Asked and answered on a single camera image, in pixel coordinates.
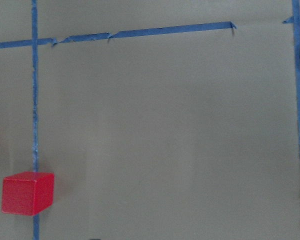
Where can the red cube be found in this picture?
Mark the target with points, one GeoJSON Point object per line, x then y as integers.
{"type": "Point", "coordinates": [27, 193]}

